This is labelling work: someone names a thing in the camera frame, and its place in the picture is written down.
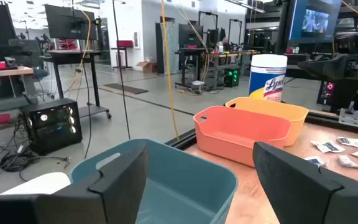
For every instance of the long wooden workbench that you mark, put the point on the long wooden workbench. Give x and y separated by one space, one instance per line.
228 54

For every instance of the glass-sided computer tower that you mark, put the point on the glass-sided computer tower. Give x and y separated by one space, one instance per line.
54 130

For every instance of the teal plastic bin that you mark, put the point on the teal plastic bin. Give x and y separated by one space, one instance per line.
182 186

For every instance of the cardboard box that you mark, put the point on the cardboard box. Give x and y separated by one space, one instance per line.
148 67

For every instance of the wooden top workbench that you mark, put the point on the wooden top workbench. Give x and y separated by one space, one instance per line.
8 71

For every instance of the black gantry frame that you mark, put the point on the black gantry frame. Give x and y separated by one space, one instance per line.
235 20
208 12

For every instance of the black rolling cart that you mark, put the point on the black rolling cart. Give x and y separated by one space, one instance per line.
73 56

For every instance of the Lysol wipes canister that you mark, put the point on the Lysol wipes canister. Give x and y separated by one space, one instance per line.
267 74

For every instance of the small black stand table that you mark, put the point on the small black stand table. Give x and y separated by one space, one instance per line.
125 48

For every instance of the white plastic bin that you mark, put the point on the white plastic bin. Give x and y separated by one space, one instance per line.
39 183

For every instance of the white floor power box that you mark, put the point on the white floor power box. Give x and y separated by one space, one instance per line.
197 83

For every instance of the large wall display screen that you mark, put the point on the large wall display screen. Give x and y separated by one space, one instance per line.
315 21

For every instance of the white bottle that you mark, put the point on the white bottle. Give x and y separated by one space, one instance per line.
220 47

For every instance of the black desk monitor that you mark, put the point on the black desk monitor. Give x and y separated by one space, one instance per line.
190 35

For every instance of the computer tower green lights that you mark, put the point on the computer tower green lights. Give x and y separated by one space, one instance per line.
232 77

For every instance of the dark grey desk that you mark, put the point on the dark grey desk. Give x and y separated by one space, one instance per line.
294 72

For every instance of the grey patterned partition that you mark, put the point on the grey patterned partition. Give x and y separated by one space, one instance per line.
171 46

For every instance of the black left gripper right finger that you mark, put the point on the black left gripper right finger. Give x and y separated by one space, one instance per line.
291 186

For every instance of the dark floor mat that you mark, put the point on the dark floor mat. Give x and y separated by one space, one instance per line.
126 88

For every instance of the grey office chair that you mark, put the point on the grey office chair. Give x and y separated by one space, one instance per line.
26 49

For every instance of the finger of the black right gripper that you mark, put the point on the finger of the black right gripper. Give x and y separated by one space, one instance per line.
315 67

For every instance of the black standing desk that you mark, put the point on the black standing desk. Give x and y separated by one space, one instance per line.
183 51

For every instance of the black monitor on cart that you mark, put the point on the black monitor on cart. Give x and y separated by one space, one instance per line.
67 21

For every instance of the yellow plastic bin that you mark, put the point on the yellow plastic bin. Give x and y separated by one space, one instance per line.
294 115

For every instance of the small black computer tower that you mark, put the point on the small black computer tower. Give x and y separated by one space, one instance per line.
326 93

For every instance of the red bowl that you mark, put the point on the red bowl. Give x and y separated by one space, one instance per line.
1 119

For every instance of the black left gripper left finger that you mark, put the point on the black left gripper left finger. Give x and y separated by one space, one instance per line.
120 186

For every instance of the red box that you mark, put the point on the red box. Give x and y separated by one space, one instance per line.
125 43

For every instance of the coral plastic bin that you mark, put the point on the coral plastic bin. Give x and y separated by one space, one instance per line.
228 133

